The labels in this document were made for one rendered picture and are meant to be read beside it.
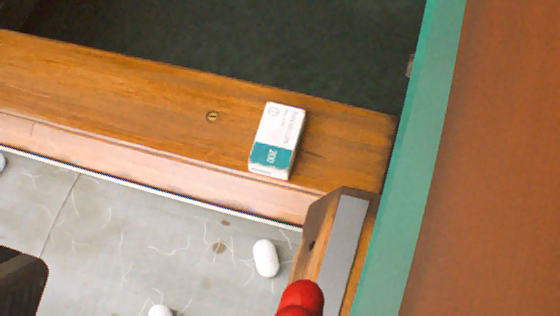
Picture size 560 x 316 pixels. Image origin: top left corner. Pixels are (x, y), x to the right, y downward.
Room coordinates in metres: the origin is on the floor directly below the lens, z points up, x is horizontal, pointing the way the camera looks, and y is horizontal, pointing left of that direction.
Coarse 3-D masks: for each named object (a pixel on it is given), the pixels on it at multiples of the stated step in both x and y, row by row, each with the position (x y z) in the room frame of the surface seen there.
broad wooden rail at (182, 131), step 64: (0, 64) 0.45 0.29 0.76; (64, 64) 0.44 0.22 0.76; (128, 64) 0.44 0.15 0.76; (0, 128) 0.38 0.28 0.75; (64, 128) 0.37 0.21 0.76; (128, 128) 0.37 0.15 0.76; (192, 128) 0.37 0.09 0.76; (256, 128) 0.37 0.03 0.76; (320, 128) 0.36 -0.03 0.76; (384, 128) 0.36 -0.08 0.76; (192, 192) 0.31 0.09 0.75; (256, 192) 0.31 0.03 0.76; (320, 192) 0.30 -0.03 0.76
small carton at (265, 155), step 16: (272, 112) 0.37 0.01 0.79; (288, 112) 0.37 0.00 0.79; (304, 112) 0.37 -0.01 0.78; (272, 128) 0.36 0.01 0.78; (288, 128) 0.36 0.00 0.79; (256, 144) 0.34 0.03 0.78; (272, 144) 0.34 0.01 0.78; (288, 144) 0.34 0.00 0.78; (256, 160) 0.33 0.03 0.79; (272, 160) 0.33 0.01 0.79; (288, 160) 0.33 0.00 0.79; (272, 176) 0.32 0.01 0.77; (288, 176) 0.32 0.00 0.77
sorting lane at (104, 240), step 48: (0, 192) 0.32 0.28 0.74; (48, 192) 0.32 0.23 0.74; (96, 192) 0.32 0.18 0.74; (144, 192) 0.32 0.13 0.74; (0, 240) 0.27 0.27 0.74; (48, 240) 0.27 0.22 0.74; (96, 240) 0.27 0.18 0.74; (144, 240) 0.27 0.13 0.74; (192, 240) 0.27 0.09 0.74; (240, 240) 0.27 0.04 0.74; (288, 240) 0.27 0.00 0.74; (48, 288) 0.22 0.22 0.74; (96, 288) 0.22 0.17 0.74; (144, 288) 0.22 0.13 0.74; (192, 288) 0.23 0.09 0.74; (240, 288) 0.23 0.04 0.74
